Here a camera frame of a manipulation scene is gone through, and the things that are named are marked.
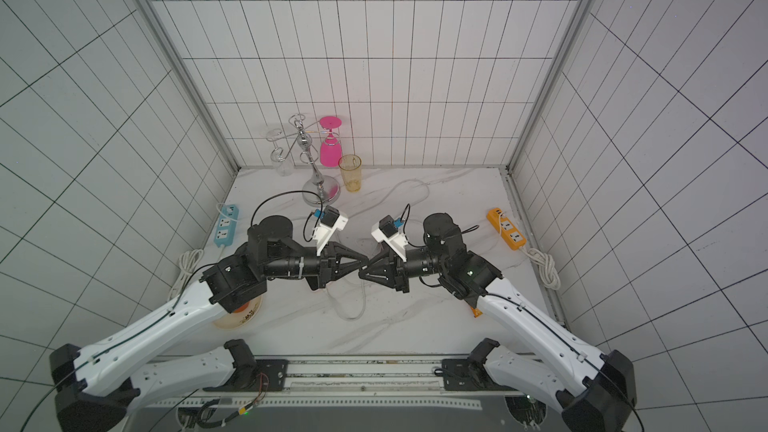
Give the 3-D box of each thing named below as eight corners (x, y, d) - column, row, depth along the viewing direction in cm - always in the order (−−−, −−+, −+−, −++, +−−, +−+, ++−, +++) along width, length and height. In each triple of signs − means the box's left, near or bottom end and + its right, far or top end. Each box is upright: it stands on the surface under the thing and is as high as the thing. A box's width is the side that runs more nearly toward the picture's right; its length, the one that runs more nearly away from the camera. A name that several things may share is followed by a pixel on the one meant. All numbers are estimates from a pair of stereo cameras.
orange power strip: (513, 251, 97) (516, 246, 95) (484, 215, 106) (486, 210, 104) (524, 246, 98) (528, 241, 96) (495, 211, 108) (498, 206, 105)
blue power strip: (216, 247, 98) (213, 243, 96) (223, 209, 109) (220, 205, 107) (235, 244, 99) (231, 240, 97) (240, 206, 109) (237, 202, 107)
